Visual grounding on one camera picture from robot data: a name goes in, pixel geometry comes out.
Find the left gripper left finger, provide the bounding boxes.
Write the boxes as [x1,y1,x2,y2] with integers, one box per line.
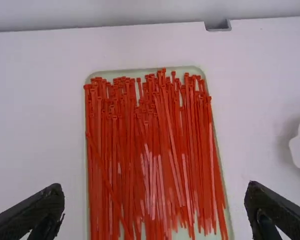
[0,183,66,240]

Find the row of orange cable ties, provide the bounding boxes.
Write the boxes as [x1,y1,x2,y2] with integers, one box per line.
[82,67,230,240]

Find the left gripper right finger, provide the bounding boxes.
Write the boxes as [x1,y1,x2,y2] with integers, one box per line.
[243,179,300,240]

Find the pale tray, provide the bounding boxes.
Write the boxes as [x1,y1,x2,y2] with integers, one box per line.
[83,65,237,240]

